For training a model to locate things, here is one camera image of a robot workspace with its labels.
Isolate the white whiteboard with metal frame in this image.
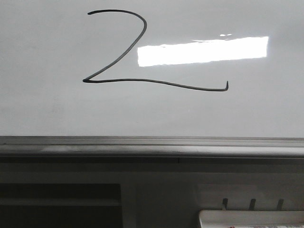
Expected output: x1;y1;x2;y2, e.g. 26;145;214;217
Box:
0;0;304;158

